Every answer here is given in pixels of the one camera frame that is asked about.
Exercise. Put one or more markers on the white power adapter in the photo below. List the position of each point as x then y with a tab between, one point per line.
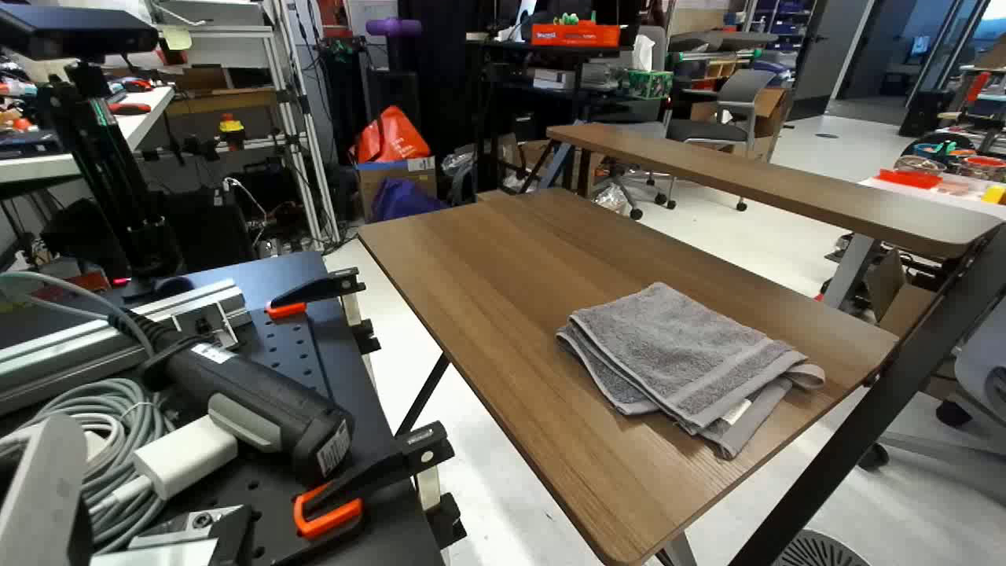
185	457

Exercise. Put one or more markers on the small black orange clamp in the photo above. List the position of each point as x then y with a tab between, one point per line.
316	289

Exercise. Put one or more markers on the plain cardboard box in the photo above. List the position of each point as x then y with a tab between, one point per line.
773	115

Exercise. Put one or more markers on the grey shelf support leg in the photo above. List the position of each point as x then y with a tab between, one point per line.
849	272

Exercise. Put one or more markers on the black round fan base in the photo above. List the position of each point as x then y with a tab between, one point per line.
822	552

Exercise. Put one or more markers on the small yellow block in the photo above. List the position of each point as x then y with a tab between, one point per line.
994	195

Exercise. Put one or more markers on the black camera tripod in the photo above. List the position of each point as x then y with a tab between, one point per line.
112	182

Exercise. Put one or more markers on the flat orange block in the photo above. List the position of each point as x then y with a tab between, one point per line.
911	176

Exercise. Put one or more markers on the grey folded towel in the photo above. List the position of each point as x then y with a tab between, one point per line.
681	350

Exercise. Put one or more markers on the thin black desk brace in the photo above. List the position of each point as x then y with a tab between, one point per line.
421	395

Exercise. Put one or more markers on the orange plastic bin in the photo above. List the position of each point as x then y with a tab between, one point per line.
572	34

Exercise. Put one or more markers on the black desk frame leg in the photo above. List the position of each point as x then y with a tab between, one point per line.
901	387

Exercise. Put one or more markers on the purple bag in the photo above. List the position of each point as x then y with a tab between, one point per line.
403	199

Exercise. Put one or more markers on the black stereo camera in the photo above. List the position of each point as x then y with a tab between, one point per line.
72	30

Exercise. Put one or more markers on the black perforated mounting board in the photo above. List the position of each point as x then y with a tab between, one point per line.
316	361

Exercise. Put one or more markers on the orange bag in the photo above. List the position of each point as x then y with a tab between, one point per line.
390	137

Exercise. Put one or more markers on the white metal rack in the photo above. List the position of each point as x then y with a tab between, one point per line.
299	127

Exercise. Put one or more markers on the silver aluminium extrusion rail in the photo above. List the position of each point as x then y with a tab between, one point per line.
72	339

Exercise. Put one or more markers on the grey metal plate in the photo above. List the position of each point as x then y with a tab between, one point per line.
36	498

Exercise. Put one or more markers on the white workbench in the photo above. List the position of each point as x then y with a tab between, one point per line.
65	161

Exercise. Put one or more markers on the cardboard box with label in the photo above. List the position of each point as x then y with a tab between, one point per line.
397	176

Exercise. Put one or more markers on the large black orange clamp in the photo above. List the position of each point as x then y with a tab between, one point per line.
364	485

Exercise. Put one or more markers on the black grey handheld device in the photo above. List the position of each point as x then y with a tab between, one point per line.
261	403

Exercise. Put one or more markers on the grey office chair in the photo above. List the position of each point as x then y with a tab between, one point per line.
724	115

